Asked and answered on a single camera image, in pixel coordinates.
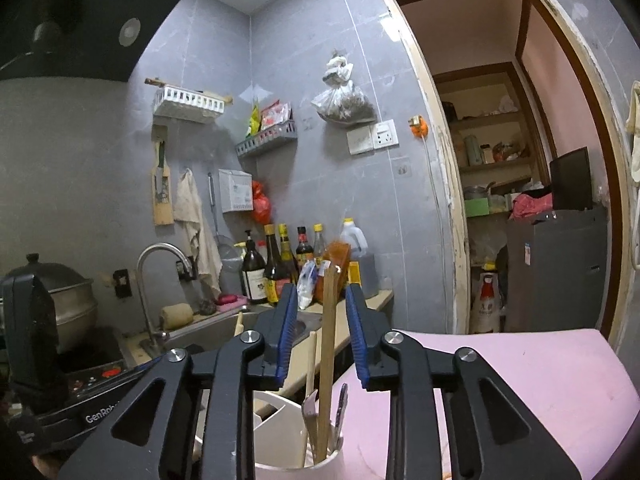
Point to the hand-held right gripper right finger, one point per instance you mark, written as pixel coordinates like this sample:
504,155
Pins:
356,340

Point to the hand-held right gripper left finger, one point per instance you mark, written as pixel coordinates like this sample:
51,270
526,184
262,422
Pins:
287,340

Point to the small steel spoon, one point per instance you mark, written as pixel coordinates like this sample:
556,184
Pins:
343,405

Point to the large steel spoon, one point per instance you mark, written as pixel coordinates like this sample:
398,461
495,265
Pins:
309,407

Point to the white plastic utensil holder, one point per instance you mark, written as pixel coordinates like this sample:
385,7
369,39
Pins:
325,470

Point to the beige kitchen counter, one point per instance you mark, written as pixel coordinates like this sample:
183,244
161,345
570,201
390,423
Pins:
375,302

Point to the steel pot with lid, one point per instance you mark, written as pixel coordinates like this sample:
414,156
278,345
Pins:
60,300

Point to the white and blue bag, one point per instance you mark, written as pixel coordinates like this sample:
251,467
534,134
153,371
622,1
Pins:
306,285

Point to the large dark soy sauce bottle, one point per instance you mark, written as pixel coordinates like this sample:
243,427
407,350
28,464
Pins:
274,280

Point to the dark grey container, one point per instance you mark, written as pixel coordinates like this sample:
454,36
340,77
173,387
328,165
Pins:
370,275

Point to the black induction cooker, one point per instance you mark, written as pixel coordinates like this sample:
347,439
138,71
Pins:
95,360

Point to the pink sponge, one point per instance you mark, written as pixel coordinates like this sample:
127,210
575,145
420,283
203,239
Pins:
227,300

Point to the steel sink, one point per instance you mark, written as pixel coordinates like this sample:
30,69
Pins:
215,330

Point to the orange seasoning bag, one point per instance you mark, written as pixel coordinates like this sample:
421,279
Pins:
336,265

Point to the dark bottle yellow cap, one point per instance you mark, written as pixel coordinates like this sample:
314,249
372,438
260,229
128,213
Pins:
286,255

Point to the dark bottle red cap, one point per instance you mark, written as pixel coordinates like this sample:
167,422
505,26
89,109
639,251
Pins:
303,247

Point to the clear bottle yellow cap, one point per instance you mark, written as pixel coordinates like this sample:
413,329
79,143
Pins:
319,245

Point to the metal mesh strainer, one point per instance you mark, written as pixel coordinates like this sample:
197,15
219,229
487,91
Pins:
229,257

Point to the clear oil jug yellow cap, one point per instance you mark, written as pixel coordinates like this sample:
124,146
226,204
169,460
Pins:
352,237

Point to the beige loofah sponge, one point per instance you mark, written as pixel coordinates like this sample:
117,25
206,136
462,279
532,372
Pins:
176,316

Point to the printed rice bag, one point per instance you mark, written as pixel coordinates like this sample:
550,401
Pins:
486,305

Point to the red plastic bag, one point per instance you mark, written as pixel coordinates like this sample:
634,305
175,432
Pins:
261,205

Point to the steel faucet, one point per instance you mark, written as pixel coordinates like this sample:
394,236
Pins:
150,255

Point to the beige hanging towel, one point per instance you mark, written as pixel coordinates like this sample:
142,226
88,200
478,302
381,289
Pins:
192,210

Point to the wooden cutting board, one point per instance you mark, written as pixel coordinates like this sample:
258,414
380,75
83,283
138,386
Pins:
164,212

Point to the green box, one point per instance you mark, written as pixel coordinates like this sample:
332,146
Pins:
476,207

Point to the grey shelf pot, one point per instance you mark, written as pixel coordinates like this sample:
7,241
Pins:
477,192

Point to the dark grey cabinet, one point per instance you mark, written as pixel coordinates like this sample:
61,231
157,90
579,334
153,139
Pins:
555,270

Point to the kitchen knife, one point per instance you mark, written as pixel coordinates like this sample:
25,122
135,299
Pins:
161,170

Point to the green yellow snack packet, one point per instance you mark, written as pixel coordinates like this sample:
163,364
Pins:
255,122

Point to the red cloth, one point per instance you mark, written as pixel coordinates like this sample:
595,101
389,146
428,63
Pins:
532,205

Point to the pale green jar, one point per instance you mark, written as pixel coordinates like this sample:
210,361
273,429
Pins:
472,150

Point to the red snack packet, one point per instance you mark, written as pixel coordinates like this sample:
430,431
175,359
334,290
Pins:
276,115

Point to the large hanging plastic bag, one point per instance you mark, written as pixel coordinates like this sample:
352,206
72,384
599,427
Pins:
345,105

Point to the wooden storage shelf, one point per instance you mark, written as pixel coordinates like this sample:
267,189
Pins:
495,120

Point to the black box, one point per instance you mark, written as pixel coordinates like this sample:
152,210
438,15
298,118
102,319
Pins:
570,180

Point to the small hanging plastic bag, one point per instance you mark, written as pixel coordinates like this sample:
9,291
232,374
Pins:
340,70

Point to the black range hood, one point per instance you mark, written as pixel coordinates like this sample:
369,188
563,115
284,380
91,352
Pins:
75,20

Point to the black wall socket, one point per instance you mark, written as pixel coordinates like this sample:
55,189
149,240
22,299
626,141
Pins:
122,284

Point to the white wall box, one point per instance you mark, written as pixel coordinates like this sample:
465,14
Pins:
235,190

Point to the wooden door frame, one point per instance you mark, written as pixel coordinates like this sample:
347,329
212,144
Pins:
445,185

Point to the grey wall basket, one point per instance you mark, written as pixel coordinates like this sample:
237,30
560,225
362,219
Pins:
267,140

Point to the white wall outlet panel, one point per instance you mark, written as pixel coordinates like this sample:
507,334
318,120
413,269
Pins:
372,137

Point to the orange wall hook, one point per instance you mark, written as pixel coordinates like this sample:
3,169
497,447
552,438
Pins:
417,126

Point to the white wall basket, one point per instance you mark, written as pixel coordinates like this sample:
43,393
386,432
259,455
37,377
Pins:
187,105

